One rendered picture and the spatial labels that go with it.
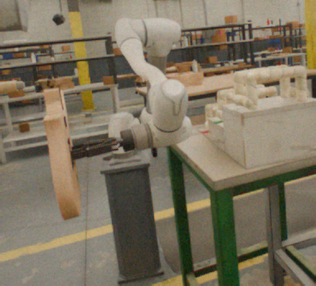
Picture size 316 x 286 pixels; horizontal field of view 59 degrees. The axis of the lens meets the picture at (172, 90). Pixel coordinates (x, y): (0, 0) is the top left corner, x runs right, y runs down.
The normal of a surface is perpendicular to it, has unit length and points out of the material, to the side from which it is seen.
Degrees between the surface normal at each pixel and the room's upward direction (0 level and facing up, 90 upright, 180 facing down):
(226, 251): 90
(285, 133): 90
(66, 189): 88
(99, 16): 90
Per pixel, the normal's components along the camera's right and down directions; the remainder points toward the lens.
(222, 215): 0.28, 0.09
